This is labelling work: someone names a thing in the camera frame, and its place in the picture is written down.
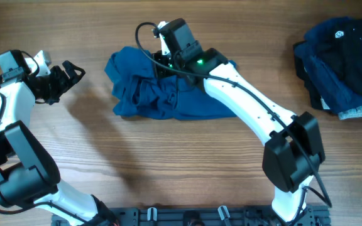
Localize blue polo shirt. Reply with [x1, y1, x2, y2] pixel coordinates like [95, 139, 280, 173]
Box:
[104, 46, 236, 121]

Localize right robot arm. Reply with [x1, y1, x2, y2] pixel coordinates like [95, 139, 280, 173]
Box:
[153, 18, 326, 225]

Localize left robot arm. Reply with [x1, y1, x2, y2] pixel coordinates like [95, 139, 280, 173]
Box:
[0, 50, 119, 225]

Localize black folded garment underneath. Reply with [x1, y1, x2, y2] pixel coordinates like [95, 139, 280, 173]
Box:
[294, 55, 327, 110]

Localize navy blue folded garment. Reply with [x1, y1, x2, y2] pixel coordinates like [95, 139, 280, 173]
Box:
[293, 16, 362, 115]

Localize right black cable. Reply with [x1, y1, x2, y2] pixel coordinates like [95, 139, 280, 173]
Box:
[134, 21, 332, 220]

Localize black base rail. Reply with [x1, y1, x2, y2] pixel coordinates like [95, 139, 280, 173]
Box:
[51, 204, 331, 226]

